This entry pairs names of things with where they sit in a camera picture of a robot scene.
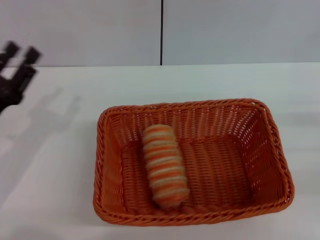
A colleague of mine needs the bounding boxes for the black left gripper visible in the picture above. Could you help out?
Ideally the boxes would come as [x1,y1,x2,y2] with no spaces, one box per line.
[0,41,42,113]

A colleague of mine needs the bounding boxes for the orange white striped bread roll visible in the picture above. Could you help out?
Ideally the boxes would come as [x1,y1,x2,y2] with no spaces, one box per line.
[142,124,190,209]

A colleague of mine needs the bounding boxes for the orange woven plastic basket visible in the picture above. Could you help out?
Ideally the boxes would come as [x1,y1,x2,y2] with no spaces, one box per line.
[92,98,295,229]

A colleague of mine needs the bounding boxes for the black vertical wall strip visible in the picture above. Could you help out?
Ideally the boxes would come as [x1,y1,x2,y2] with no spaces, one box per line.
[159,0,165,66]

